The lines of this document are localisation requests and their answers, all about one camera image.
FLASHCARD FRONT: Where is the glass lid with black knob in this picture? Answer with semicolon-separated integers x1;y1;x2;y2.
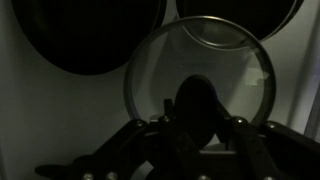
123;15;277;149

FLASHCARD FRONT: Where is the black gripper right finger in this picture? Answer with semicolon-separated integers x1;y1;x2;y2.
213;99;320;180

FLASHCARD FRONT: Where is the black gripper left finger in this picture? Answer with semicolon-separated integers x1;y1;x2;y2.
33;98;201;180

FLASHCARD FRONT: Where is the small black saucepan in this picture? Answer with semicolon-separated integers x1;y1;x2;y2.
174;0;305;51

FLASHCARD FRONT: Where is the white electric stove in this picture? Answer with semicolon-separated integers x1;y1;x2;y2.
0;0;320;180

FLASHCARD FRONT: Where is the large black frying pan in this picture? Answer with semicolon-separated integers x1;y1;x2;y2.
10;0;168;76

